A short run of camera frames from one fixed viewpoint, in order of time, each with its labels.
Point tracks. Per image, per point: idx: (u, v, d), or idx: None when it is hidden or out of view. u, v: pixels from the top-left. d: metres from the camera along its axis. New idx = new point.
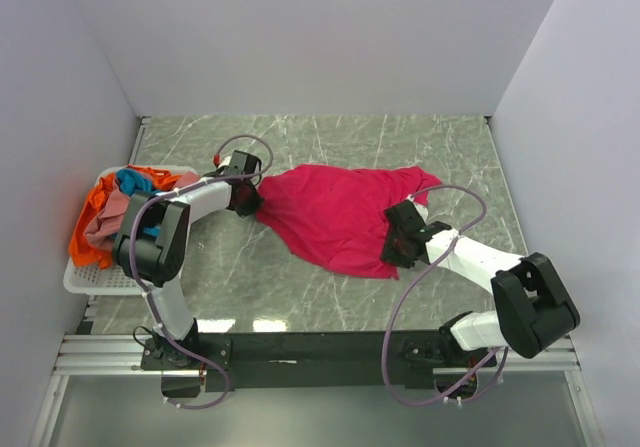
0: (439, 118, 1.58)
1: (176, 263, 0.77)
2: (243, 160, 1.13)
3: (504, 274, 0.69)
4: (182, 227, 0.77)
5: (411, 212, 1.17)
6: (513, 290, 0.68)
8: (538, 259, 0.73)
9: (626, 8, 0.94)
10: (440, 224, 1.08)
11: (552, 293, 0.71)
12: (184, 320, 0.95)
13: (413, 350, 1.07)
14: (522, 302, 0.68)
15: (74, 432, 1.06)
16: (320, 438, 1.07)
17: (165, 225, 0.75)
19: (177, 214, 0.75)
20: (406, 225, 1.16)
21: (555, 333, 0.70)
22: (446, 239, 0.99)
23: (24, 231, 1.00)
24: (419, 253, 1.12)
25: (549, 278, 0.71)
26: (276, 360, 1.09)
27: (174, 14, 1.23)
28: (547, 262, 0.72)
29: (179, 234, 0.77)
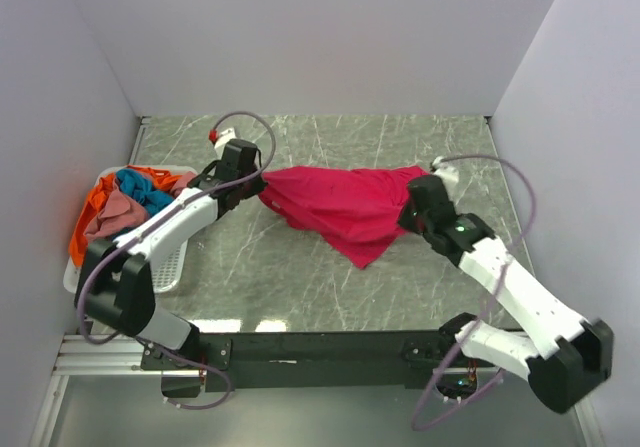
0: (439, 118, 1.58)
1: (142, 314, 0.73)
2: (237, 157, 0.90)
3: (570, 349, 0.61)
4: (142, 284, 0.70)
5: (443, 197, 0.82)
6: (573, 370, 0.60)
8: (601, 333, 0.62)
9: (625, 7, 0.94)
10: (482, 225, 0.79)
11: (600, 360, 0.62)
12: (180, 329, 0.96)
13: (413, 350, 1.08)
14: (573, 381, 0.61)
15: (74, 432, 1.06)
16: (320, 438, 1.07)
17: (121, 284, 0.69)
19: (131, 276, 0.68)
20: (437, 211, 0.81)
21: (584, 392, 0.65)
22: (492, 263, 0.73)
23: (24, 231, 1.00)
24: (450, 251, 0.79)
25: (602, 354, 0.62)
26: (276, 361, 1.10)
27: (173, 13, 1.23)
28: (612, 339, 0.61)
29: (138, 294, 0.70)
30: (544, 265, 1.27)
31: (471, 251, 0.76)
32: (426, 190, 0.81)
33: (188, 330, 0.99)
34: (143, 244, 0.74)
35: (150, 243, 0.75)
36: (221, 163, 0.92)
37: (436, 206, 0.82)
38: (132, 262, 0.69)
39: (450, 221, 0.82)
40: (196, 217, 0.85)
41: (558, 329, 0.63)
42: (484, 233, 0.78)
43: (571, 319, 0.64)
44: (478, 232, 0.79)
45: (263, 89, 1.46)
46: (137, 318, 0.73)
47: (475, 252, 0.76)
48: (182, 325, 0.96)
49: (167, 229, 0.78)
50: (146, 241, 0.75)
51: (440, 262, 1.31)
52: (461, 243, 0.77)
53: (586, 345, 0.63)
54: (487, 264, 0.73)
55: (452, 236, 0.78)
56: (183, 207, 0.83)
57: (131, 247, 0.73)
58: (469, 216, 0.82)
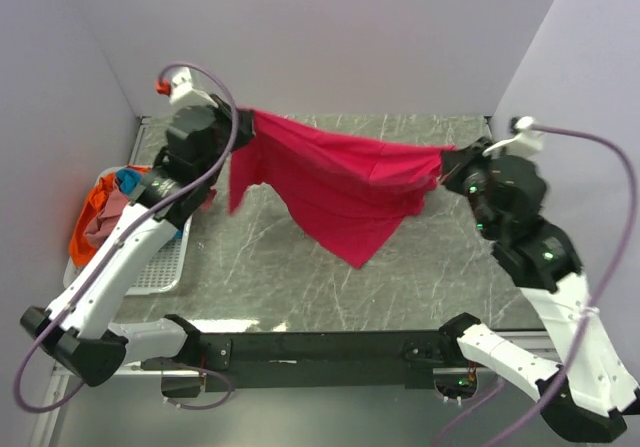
0: (439, 118, 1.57)
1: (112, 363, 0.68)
2: (186, 145, 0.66)
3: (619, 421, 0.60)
4: (86, 355, 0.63)
5: (538, 206, 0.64)
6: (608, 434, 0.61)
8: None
9: (624, 6, 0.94)
10: (571, 257, 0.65)
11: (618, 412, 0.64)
12: (174, 339, 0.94)
13: (413, 350, 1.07)
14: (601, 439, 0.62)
15: (74, 432, 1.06)
16: (321, 438, 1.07)
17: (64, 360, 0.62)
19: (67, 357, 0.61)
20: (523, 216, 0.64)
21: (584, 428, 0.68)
22: (570, 313, 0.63)
23: (23, 229, 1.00)
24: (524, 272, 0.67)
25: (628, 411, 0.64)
26: (276, 360, 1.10)
27: (172, 12, 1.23)
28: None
29: (92, 361, 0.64)
30: None
31: (554, 293, 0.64)
32: (524, 194, 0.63)
33: (183, 338, 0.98)
34: (76, 314, 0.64)
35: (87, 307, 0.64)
36: (171, 154, 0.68)
37: (525, 212, 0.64)
38: (66, 340, 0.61)
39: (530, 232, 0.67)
40: (145, 248, 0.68)
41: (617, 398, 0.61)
42: (571, 268, 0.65)
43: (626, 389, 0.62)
44: (562, 263, 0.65)
45: (263, 89, 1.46)
46: (104, 370, 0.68)
47: (558, 293, 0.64)
48: (177, 335, 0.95)
49: (104, 284, 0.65)
50: (81, 308, 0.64)
51: (440, 262, 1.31)
52: (544, 277, 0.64)
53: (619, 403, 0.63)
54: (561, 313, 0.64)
55: (532, 260, 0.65)
56: (120, 246, 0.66)
57: (64, 321, 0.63)
58: (558, 235, 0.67)
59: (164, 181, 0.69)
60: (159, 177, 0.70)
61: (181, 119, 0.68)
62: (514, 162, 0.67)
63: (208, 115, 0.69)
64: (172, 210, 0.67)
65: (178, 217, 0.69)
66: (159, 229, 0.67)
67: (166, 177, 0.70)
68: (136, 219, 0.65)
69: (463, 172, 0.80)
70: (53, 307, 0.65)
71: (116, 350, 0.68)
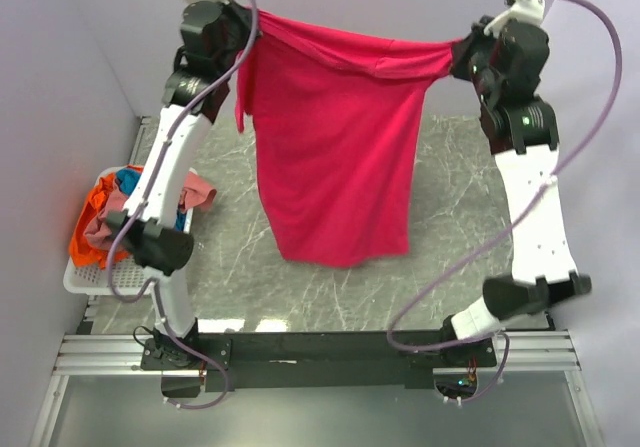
0: (438, 118, 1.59)
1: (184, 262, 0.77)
2: (203, 40, 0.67)
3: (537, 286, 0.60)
4: (170, 238, 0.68)
5: (533, 70, 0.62)
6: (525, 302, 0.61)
8: (581, 290, 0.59)
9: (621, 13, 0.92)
10: (550, 129, 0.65)
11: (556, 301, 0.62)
12: (186, 316, 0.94)
13: (414, 350, 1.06)
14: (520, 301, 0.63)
15: (75, 432, 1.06)
16: (320, 437, 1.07)
17: (152, 248, 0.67)
19: (157, 243, 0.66)
20: (513, 77, 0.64)
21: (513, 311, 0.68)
22: (529, 178, 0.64)
23: (24, 231, 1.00)
24: (500, 133, 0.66)
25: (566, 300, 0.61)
26: (276, 360, 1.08)
27: (173, 15, 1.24)
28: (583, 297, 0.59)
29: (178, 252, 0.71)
30: None
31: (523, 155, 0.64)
32: (520, 53, 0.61)
33: (192, 319, 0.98)
34: (153, 206, 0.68)
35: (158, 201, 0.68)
36: (188, 54, 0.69)
37: (515, 73, 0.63)
38: (151, 228, 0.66)
39: (518, 99, 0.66)
40: (192, 143, 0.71)
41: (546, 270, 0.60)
42: (546, 140, 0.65)
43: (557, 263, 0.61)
44: (539, 135, 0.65)
45: None
46: (181, 254, 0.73)
47: (525, 156, 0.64)
48: (189, 313, 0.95)
49: (167, 177, 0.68)
50: (153, 199, 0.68)
51: (440, 262, 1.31)
52: (515, 141, 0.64)
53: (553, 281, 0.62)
54: (520, 178, 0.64)
55: (510, 123, 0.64)
56: (170, 145, 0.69)
57: (142, 214, 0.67)
58: (544, 105, 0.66)
59: (189, 79, 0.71)
60: (184, 78, 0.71)
61: (190, 18, 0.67)
62: (524, 28, 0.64)
63: (216, 9, 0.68)
64: (206, 103, 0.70)
65: (210, 111, 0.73)
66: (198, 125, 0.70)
67: (191, 77, 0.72)
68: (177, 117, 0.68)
69: (466, 53, 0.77)
70: (129, 205, 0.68)
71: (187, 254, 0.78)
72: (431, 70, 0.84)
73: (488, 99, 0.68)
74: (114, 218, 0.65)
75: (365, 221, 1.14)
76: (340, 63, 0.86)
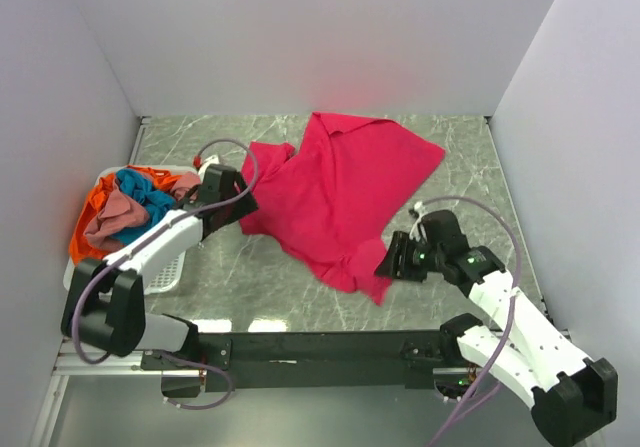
0: (439, 118, 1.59)
1: (133, 335, 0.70)
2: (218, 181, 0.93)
3: (569, 384, 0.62)
4: (133, 301, 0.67)
5: (456, 228, 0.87)
6: (575, 406, 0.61)
8: (605, 373, 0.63)
9: (627, 12, 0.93)
10: (491, 258, 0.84)
11: (604, 401, 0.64)
12: (177, 328, 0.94)
13: (413, 350, 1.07)
14: (574, 416, 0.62)
15: (74, 432, 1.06)
16: (319, 438, 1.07)
17: (114, 301, 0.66)
19: (124, 291, 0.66)
20: (449, 245, 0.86)
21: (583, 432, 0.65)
22: (500, 295, 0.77)
23: (23, 231, 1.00)
24: (463, 278, 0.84)
25: (608, 394, 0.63)
26: (276, 360, 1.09)
27: (173, 15, 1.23)
28: (615, 382, 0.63)
29: (133, 313, 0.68)
30: (545, 265, 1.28)
31: (480, 283, 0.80)
32: (437, 222, 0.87)
33: (186, 331, 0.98)
34: (134, 260, 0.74)
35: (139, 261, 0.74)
36: (203, 188, 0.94)
37: (444, 233, 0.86)
38: (124, 276, 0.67)
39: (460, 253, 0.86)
40: (183, 236, 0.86)
41: (561, 364, 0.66)
42: (494, 266, 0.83)
43: (572, 360, 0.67)
44: (487, 265, 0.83)
45: (262, 90, 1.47)
46: (134, 318, 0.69)
47: (484, 283, 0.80)
48: (178, 327, 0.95)
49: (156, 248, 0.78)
50: (137, 258, 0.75)
51: None
52: (470, 274, 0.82)
53: (589, 383, 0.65)
54: (493, 299, 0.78)
55: (462, 267, 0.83)
56: (169, 227, 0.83)
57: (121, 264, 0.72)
58: (481, 249, 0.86)
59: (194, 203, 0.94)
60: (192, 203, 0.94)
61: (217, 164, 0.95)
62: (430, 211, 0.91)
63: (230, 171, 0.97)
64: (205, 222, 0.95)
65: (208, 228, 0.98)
66: (193, 228, 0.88)
67: (197, 202, 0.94)
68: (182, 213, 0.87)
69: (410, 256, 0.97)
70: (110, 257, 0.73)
71: (139, 329, 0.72)
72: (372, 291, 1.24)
73: (441, 260, 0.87)
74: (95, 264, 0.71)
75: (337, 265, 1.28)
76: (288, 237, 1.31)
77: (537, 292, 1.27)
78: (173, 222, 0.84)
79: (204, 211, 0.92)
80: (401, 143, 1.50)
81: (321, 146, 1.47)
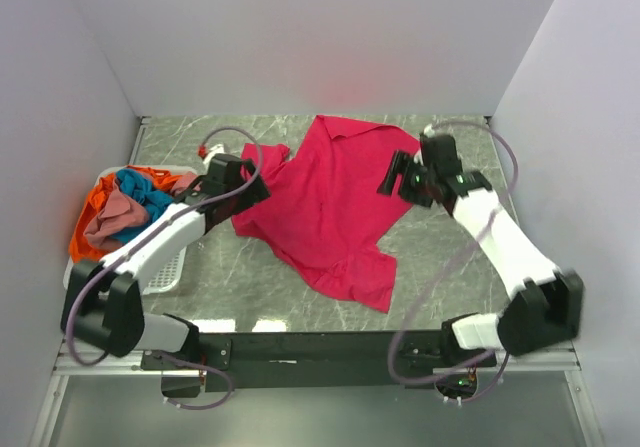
0: (438, 118, 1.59)
1: (129, 339, 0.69)
2: (223, 171, 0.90)
3: (533, 289, 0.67)
4: (130, 304, 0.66)
5: (451, 151, 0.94)
6: (536, 308, 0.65)
8: (572, 282, 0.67)
9: (628, 13, 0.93)
10: (480, 179, 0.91)
11: (569, 313, 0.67)
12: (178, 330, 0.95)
13: (414, 350, 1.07)
14: (535, 318, 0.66)
15: (74, 432, 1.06)
16: (319, 437, 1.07)
17: (110, 305, 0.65)
19: (118, 296, 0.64)
20: (441, 167, 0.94)
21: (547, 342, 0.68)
22: (482, 211, 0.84)
23: (23, 231, 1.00)
24: (448, 198, 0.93)
25: (573, 303, 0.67)
26: (276, 360, 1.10)
27: (173, 15, 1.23)
28: (581, 292, 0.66)
29: (129, 315, 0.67)
30: None
31: (465, 199, 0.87)
32: (434, 142, 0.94)
33: (187, 331, 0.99)
34: (131, 262, 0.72)
35: (137, 261, 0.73)
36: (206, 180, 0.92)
37: (439, 152, 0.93)
38: (121, 280, 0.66)
39: (452, 174, 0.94)
40: (185, 231, 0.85)
41: (531, 272, 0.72)
42: (484, 186, 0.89)
43: (536, 267, 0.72)
44: (475, 186, 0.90)
45: (262, 90, 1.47)
46: (131, 319, 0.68)
47: (468, 197, 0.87)
48: (179, 330, 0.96)
49: (154, 246, 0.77)
50: (134, 259, 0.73)
51: (440, 262, 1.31)
52: (456, 190, 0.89)
53: (557, 299, 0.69)
54: (478, 213, 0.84)
55: (450, 185, 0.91)
56: (170, 224, 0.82)
57: (118, 266, 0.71)
58: (477, 173, 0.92)
59: (197, 195, 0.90)
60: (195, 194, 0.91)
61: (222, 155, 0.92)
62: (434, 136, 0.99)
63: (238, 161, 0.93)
64: (209, 215, 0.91)
65: (210, 221, 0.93)
66: (195, 223, 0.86)
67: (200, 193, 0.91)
68: (183, 208, 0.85)
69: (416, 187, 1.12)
70: (107, 258, 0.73)
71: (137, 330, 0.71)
72: (365, 299, 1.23)
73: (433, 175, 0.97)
74: (93, 267, 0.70)
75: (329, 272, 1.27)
76: (282, 242, 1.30)
77: None
78: (173, 218, 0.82)
79: (209, 203, 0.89)
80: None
81: (320, 150, 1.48)
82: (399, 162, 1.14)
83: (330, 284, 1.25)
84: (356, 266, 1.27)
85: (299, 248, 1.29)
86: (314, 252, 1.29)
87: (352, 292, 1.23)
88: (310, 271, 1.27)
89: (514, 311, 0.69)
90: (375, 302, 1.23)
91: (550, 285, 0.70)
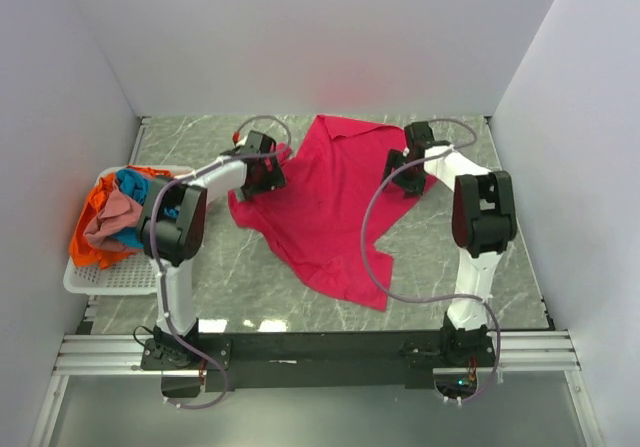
0: (439, 118, 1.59)
1: (193, 242, 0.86)
2: (259, 140, 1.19)
3: (468, 176, 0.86)
4: (200, 207, 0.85)
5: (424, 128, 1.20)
6: (468, 188, 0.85)
8: (500, 175, 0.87)
9: (628, 13, 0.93)
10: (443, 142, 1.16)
11: (501, 202, 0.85)
12: (188, 313, 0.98)
13: (414, 350, 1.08)
14: (469, 199, 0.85)
15: (74, 432, 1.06)
16: (319, 436, 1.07)
17: (184, 206, 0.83)
19: (193, 199, 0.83)
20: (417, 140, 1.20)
21: (491, 235, 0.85)
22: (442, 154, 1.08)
23: (23, 231, 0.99)
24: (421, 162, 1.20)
25: (503, 190, 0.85)
26: (276, 361, 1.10)
27: (174, 15, 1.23)
28: (507, 179, 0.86)
29: (198, 216, 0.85)
30: (545, 265, 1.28)
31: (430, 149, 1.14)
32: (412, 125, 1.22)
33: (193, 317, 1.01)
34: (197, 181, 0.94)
35: (202, 182, 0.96)
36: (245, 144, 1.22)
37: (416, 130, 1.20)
38: (193, 189, 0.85)
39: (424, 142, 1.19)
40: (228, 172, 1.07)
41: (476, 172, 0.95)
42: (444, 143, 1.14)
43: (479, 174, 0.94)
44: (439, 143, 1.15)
45: (263, 91, 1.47)
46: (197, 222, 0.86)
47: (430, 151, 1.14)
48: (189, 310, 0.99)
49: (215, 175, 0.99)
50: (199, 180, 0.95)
51: (440, 262, 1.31)
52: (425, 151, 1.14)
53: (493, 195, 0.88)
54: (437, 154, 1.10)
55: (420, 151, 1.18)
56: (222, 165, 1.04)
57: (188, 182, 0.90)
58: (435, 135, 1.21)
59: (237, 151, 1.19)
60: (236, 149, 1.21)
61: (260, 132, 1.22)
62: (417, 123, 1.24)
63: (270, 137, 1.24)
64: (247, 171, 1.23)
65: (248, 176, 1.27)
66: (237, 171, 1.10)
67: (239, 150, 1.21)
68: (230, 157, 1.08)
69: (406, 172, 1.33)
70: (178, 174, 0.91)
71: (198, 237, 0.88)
72: (362, 300, 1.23)
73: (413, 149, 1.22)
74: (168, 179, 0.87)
75: (326, 272, 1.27)
76: (279, 242, 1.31)
77: (537, 292, 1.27)
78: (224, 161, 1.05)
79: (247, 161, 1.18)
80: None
81: (321, 150, 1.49)
82: (391, 158, 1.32)
83: (328, 284, 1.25)
84: (351, 267, 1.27)
85: (296, 249, 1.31)
86: (311, 252, 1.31)
87: (348, 292, 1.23)
88: (305, 268, 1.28)
89: (457, 200, 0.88)
90: (372, 302, 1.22)
91: (488, 187, 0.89)
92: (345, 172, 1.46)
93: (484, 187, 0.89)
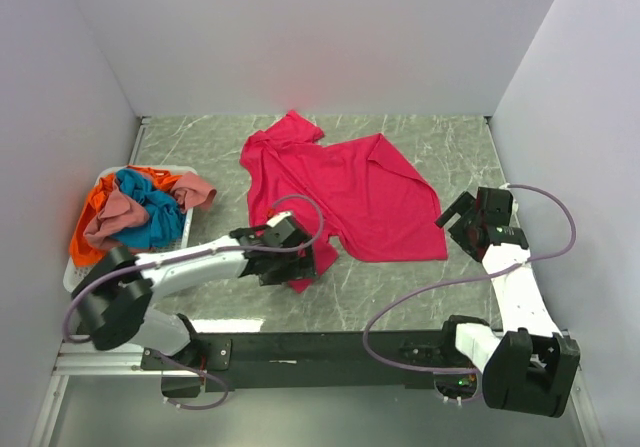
0: (439, 118, 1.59)
1: (117, 335, 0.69)
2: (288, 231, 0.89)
3: (524, 335, 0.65)
4: (137, 309, 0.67)
5: (502, 204, 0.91)
6: (519, 358, 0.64)
8: (567, 349, 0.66)
9: (627, 14, 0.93)
10: (520, 236, 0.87)
11: (555, 379, 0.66)
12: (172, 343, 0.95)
13: (414, 350, 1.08)
14: (515, 367, 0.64)
15: (73, 432, 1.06)
16: (318, 436, 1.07)
17: (119, 299, 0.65)
19: (129, 300, 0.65)
20: (486, 214, 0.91)
21: (526, 406, 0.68)
22: (509, 258, 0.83)
23: (23, 230, 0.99)
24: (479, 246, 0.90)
25: (563, 368, 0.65)
26: (276, 360, 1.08)
27: (174, 15, 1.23)
28: (573, 360, 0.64)
29: (131, 315, 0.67)
30: (543, 265, 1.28)
31: (497, 245, 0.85)
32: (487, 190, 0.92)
33: (186, 341, 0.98)
34: (157, 272, 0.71)
35: (160, 276, 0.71)
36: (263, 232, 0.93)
37: (492, 201, 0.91)
38: (138, 286, 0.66)
39: (496, 224, 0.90)
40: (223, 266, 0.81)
41: (532, 326, 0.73)
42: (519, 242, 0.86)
43: (545, 327, 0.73)
44: (512, 238, 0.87)
45: (262, 91, 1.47)
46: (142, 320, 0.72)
47: (498, 247, 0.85)
48: (181, 336, 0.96)
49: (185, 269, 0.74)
50: (163, 270, 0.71)
51: (440, 263, 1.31)
52: (490, 234, 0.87)
53: (552, 360, 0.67)
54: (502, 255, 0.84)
55: (486, 231, 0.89)
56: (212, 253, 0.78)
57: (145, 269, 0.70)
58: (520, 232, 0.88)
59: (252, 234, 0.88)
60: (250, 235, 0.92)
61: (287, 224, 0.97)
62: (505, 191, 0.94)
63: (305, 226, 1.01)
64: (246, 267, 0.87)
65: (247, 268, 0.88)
66: (234, 264, 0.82)
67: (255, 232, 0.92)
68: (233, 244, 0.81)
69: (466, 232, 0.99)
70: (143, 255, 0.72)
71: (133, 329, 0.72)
72: None
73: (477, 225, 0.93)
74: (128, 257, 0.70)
75: None
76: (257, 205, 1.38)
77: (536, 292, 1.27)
78: (218, 250, 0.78)
79: (257, 252, 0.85)
80: (419, 185, 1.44)
81: (346, 159, 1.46)
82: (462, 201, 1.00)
83: None
84: None
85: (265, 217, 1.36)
86: None
87: None
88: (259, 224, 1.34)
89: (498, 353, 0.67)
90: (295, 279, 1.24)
91: (547, 347, 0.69)
92: (357, 183, 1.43)
93: (541, 345, 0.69)
